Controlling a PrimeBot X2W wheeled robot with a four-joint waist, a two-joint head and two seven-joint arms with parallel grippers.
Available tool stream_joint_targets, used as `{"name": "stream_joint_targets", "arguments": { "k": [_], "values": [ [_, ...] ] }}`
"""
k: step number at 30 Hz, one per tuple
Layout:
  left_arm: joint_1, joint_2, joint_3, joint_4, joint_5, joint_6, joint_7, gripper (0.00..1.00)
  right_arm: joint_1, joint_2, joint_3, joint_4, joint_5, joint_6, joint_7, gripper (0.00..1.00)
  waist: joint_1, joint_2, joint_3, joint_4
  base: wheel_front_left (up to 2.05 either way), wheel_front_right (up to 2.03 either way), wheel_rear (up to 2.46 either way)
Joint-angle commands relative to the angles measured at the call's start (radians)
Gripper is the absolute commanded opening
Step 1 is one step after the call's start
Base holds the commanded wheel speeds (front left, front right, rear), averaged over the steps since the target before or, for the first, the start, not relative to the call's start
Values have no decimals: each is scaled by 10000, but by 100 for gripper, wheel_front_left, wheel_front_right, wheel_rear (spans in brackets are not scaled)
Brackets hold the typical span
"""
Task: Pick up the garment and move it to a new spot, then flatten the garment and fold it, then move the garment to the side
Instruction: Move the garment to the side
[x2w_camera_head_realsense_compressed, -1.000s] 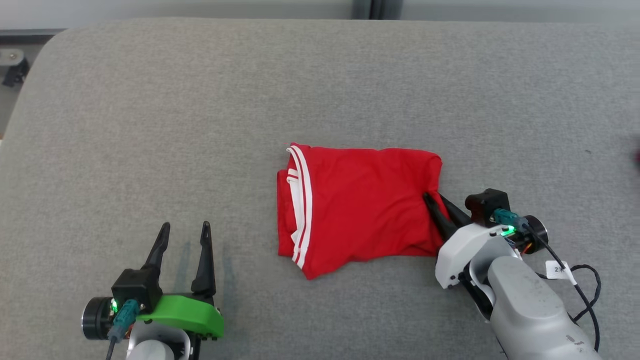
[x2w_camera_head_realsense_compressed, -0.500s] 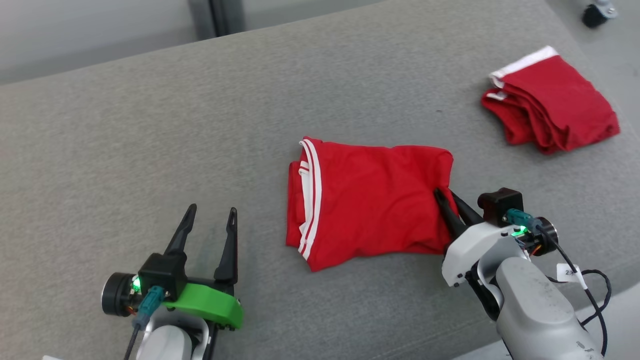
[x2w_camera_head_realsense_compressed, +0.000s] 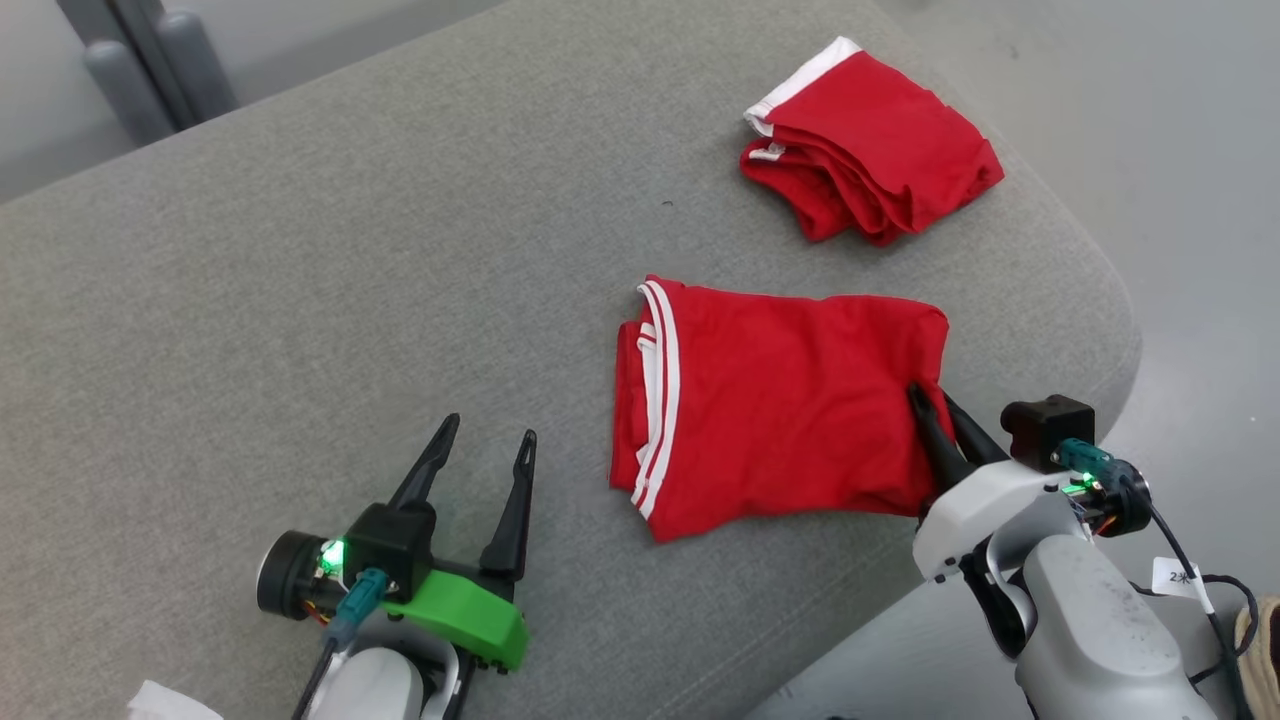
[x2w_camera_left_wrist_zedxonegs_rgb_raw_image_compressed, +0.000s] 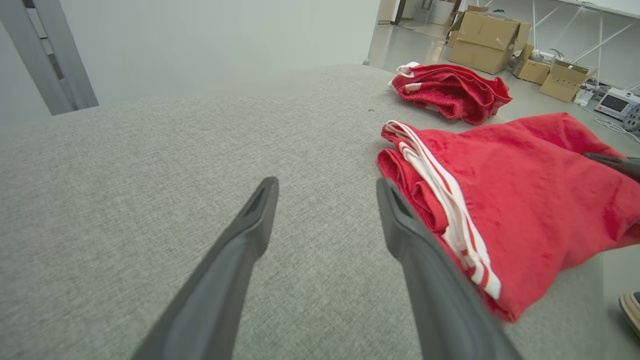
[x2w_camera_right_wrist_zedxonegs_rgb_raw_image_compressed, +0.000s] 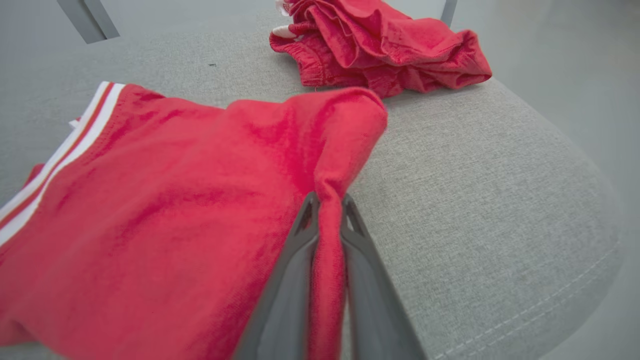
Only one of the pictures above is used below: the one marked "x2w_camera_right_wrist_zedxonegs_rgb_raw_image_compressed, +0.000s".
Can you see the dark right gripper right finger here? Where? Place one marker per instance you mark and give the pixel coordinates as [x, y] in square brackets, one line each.
[372, 305]

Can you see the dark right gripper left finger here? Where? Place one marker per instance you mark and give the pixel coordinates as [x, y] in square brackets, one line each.
[285, 300]

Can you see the red white number 23 jersey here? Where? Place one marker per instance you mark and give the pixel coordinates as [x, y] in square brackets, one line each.
[165, 210]

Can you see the red shorts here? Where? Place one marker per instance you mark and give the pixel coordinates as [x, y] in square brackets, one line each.
[390, 50]

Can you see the grey metal leg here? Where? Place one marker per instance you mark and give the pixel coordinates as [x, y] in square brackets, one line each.
[448, 11]

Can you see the grey vertical post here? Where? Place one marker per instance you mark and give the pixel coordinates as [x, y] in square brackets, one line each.
[87, 20]

